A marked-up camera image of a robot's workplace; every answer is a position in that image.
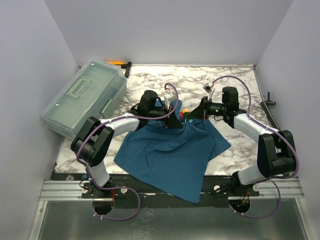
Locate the orange tool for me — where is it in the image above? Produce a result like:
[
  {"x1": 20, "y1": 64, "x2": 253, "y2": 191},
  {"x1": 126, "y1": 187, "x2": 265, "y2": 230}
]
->
[{"x1": 106, "y1": 60, "x2": 125, "y2": 65}]

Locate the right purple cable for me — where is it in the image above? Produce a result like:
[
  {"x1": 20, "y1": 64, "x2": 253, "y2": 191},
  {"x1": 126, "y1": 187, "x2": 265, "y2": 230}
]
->
[{"x1": 209, "y1": 75, "x2": 300, "y2": 219}]

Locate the blue t-shirt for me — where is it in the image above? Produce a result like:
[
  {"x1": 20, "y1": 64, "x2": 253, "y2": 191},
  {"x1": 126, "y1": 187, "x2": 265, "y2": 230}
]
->
[{"x1": 114, "y1": 119, "x2": 231, "y2": 204}]

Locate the aluminium rail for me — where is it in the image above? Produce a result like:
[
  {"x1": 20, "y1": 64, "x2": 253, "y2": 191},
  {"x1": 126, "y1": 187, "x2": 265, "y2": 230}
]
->
[{"x1": 39, "y1": 179, "x2": 305, "y2": 202}]

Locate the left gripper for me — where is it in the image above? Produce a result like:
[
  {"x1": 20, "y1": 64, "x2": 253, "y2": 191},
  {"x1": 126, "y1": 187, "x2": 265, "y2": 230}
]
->
[{"x1": 147, "y1": 103, "x2": 183, "y2": 129}]

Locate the black clamp bar right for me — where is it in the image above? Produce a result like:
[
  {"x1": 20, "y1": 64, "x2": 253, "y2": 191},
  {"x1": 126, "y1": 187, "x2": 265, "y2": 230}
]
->
[{"x1": 260, "y1": 91, "x2": 277, "y2": 111}]

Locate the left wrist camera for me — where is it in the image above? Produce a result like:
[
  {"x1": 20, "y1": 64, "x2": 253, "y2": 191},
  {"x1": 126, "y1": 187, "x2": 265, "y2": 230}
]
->
[{"x1": 164, "y1": 92, "x2": 177, "y2": 109}]

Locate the colourful plush flower brooch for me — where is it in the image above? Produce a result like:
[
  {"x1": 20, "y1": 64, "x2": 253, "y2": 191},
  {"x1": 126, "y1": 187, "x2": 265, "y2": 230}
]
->
[{"x1": 178, "y1": 108, "x2": 193, "y2": 123}]

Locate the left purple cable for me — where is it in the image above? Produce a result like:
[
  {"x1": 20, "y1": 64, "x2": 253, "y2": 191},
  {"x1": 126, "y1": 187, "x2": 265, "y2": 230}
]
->
[{"x1": 76, "y1": 83, "x2": 179, "y2": 221}]

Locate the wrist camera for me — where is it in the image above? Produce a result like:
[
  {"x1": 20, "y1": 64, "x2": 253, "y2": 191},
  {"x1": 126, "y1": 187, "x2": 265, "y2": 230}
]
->
[
  {"x1": 202, "y1": 83, "x2": 216, "y2": 101},
  {"x1": 164, "y1": 92, "x2": 177, "y2": 109}
]

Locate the purple cable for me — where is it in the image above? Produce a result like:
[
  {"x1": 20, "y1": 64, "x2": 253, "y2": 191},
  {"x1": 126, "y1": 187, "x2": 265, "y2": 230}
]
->
[
  {"x1": 76, "y1": 83, "x2": 179, "y2": 221},
  {"x1": 209, "y1": 75, "x2": 300, "y2": 219}
]

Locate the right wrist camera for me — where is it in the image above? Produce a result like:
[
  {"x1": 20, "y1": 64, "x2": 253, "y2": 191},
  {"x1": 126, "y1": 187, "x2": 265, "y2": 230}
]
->
[{"x1": 202, "y1": 83, "x2": 216, "y2": 101}]

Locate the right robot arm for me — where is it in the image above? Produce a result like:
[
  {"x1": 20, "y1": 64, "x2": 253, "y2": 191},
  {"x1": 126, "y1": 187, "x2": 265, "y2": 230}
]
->
[{"x1": 187, "y1": 86, "x2": 298, "y2": 196}]

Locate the clear plastic storage box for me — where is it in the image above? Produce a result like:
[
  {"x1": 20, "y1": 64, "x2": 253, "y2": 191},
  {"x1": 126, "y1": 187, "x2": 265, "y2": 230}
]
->
[{"x1": 40, "y1": 61, "x2": 127, "y2": 139}]

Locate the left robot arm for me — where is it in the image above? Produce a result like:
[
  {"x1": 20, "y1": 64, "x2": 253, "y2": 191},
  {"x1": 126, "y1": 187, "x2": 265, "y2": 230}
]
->
[{"x1": 70, "y1": 87, "x2": 182, "y2": 198}]

